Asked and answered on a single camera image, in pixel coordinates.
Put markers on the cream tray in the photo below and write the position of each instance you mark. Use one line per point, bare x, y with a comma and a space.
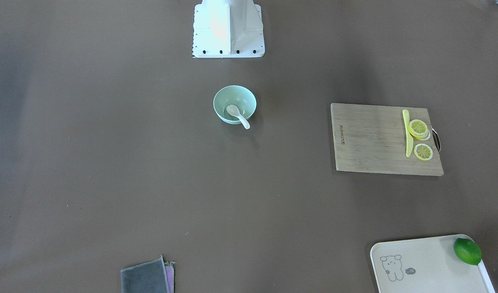
426, 265

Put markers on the stacked lemon slice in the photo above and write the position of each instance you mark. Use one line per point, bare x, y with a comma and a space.
418, 136
426, 137
417, 127

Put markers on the white spoon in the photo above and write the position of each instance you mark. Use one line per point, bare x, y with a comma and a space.
234, 111

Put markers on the wooden cutting board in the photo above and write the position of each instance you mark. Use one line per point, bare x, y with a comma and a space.
371, 139

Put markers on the grey cloth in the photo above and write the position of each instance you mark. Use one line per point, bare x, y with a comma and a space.
156, 276

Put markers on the green bowl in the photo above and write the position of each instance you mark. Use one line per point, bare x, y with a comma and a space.
236, 95

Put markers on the single lemon slice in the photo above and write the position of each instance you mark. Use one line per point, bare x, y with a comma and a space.
423, 152

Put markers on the middle stacked lemon slice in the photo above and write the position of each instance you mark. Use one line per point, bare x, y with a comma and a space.
418, 136

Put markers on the yellow plastic knife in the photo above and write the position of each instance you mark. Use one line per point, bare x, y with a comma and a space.
409, 138

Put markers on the white pedestal column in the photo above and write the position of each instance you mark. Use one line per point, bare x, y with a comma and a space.
228, 29

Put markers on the green lime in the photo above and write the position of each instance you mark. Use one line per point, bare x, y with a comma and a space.
467, 251

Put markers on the back stacked lemon slice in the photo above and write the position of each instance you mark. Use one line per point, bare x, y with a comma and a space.
426, 137

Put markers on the front stacked lemon slice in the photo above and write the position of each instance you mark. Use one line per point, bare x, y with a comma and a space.
417, 127

